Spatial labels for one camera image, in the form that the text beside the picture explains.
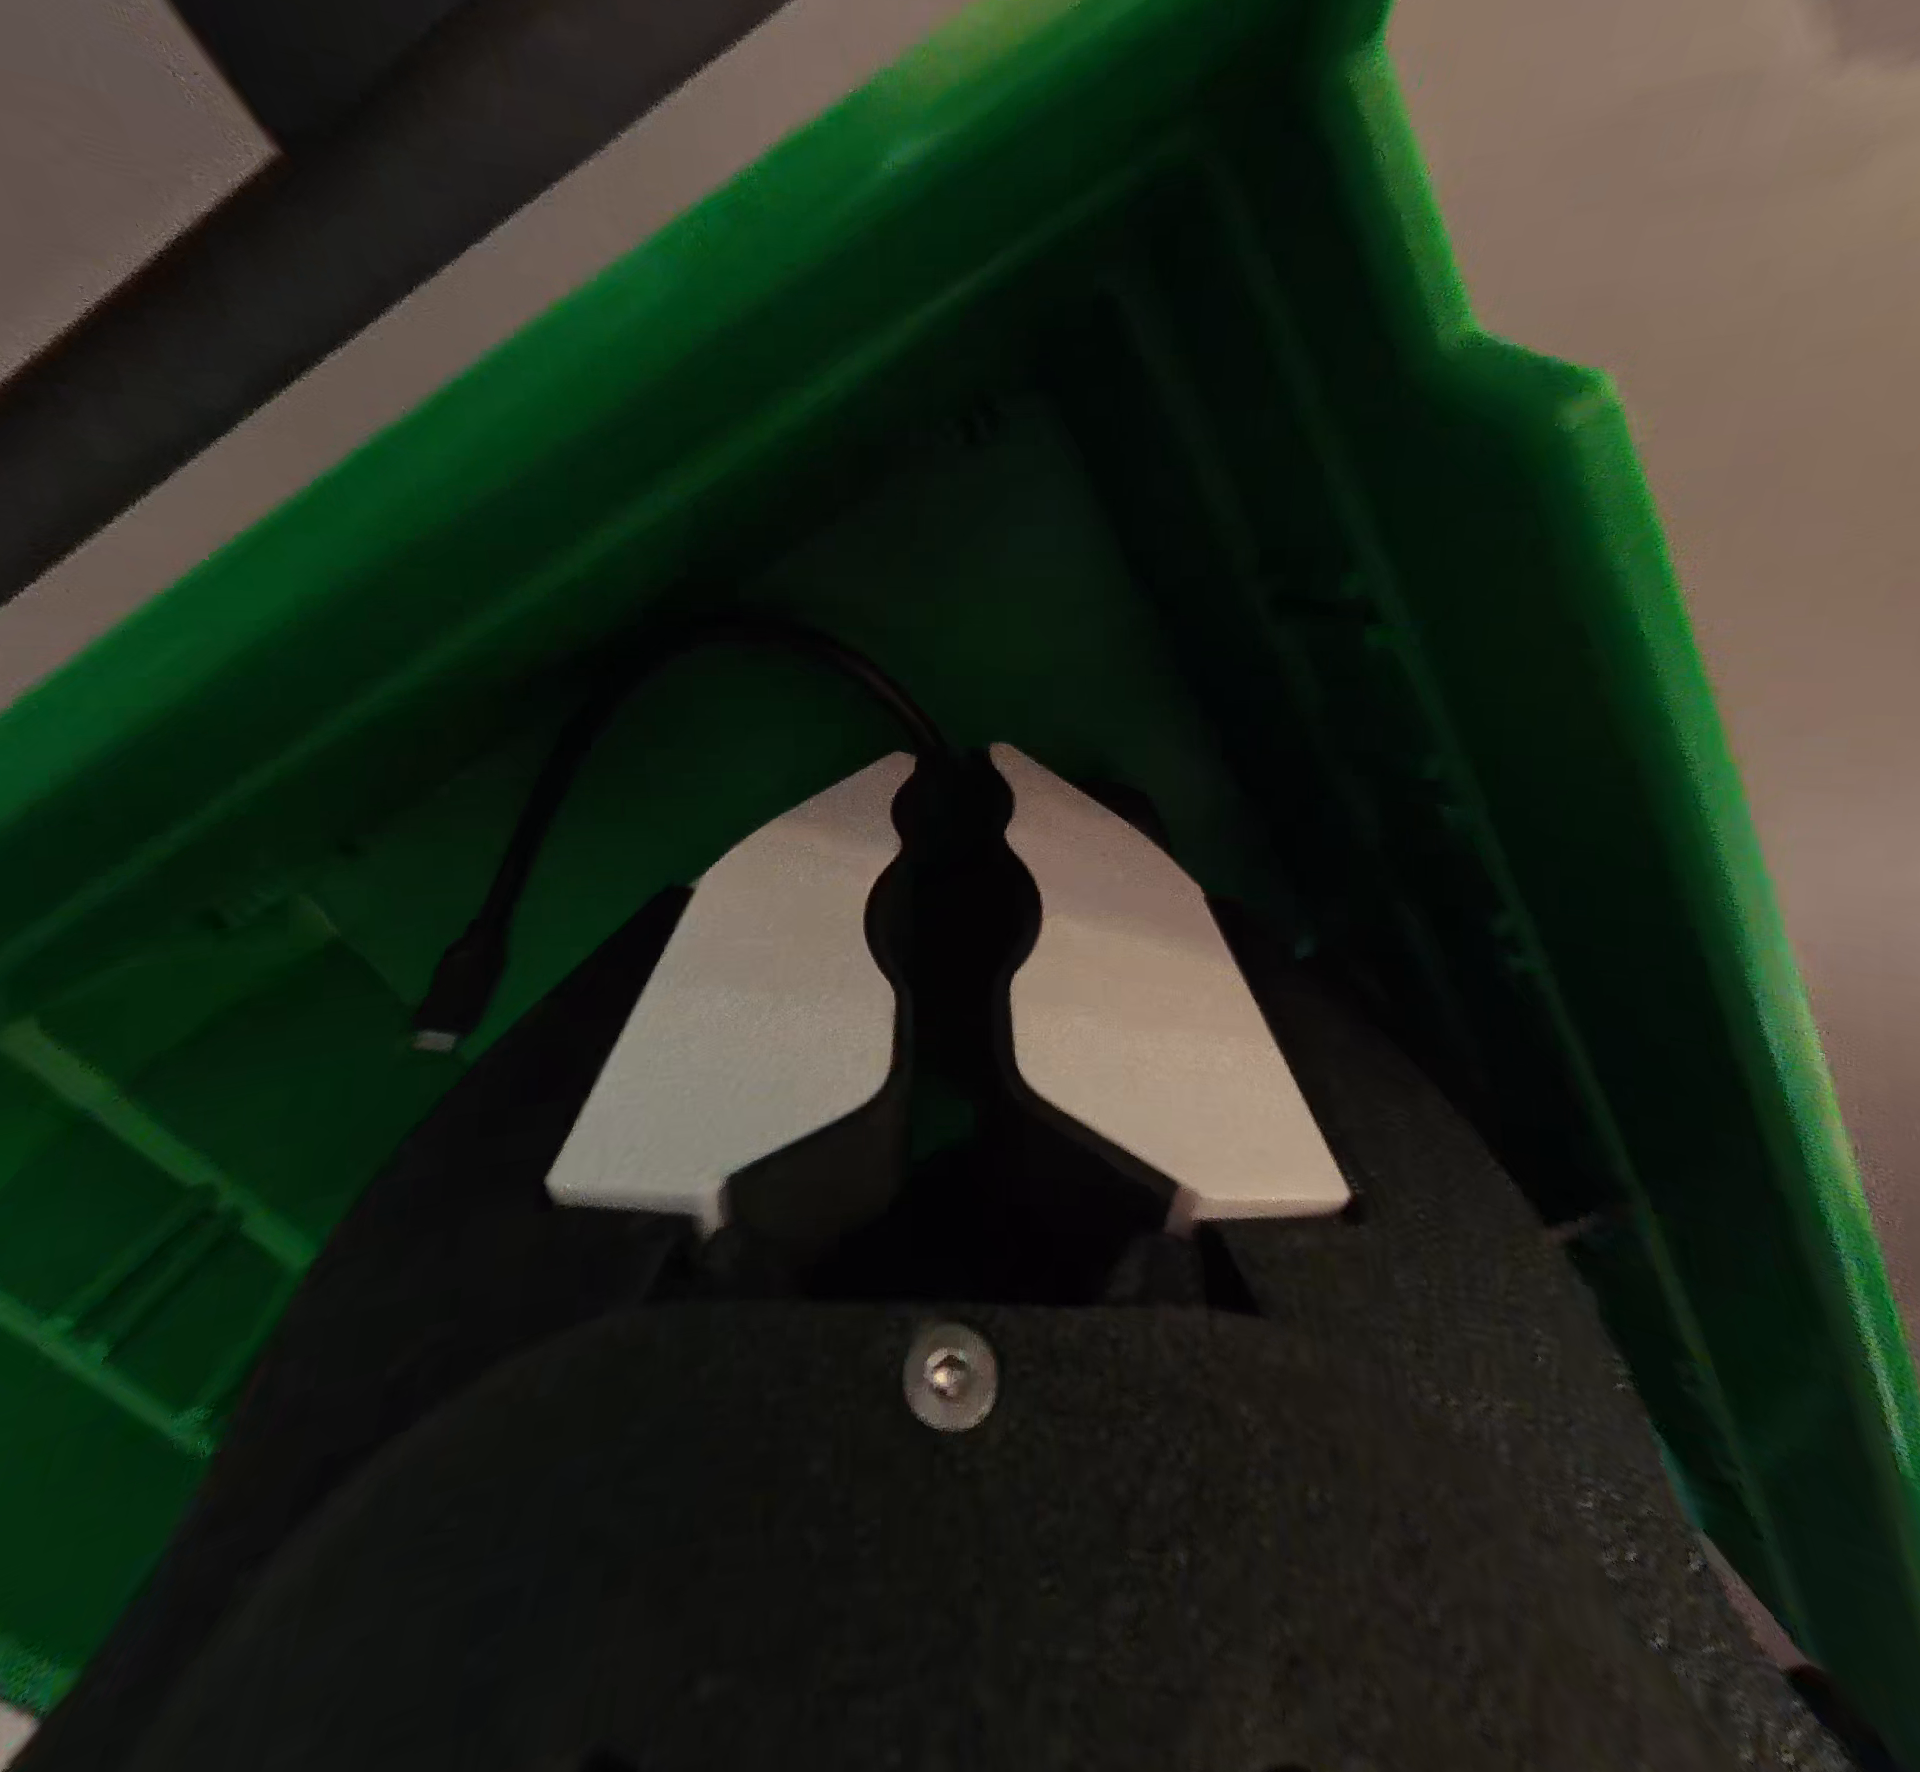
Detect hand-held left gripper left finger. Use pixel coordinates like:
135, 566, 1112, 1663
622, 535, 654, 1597
547, 748, 916, 1223

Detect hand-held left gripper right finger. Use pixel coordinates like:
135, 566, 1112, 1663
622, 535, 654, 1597
985, 742, 1360, 1224

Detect black square hub lead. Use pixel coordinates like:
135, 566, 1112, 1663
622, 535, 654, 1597
406, 603, 958, 1059

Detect green plastic bin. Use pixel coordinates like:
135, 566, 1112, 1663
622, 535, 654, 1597
0, 0, 1920, 1744

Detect black mat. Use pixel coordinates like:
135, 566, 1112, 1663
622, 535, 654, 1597
0, 0, 991, 604

